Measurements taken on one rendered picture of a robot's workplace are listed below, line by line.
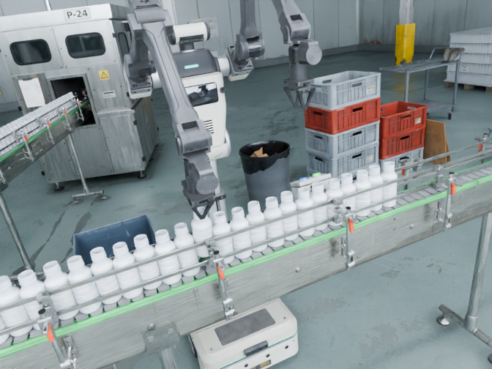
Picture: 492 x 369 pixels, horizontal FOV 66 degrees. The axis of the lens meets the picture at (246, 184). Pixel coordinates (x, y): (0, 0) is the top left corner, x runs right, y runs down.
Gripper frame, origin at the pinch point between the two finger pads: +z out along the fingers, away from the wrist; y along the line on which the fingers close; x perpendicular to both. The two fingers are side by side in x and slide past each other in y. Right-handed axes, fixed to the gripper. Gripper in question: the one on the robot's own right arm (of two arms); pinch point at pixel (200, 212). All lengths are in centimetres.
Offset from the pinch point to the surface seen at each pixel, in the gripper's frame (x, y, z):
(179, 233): -7.1, 0.8, 4.6
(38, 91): -68, -376, 104
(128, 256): -22.1, 1.9, 6.5
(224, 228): 6.3, 2.5, 6.9
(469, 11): 1021, -691, 198
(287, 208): 28.3, 2.1, 7.1
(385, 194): 68, 4, 14
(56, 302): -42.7, 3.8, 12.6
